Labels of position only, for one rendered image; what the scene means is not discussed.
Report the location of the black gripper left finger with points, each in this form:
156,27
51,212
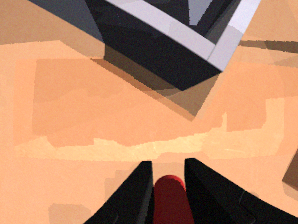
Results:
133,201

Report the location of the red cylinder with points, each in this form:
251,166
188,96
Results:
171,206

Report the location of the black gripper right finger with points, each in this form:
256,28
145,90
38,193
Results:
214,199

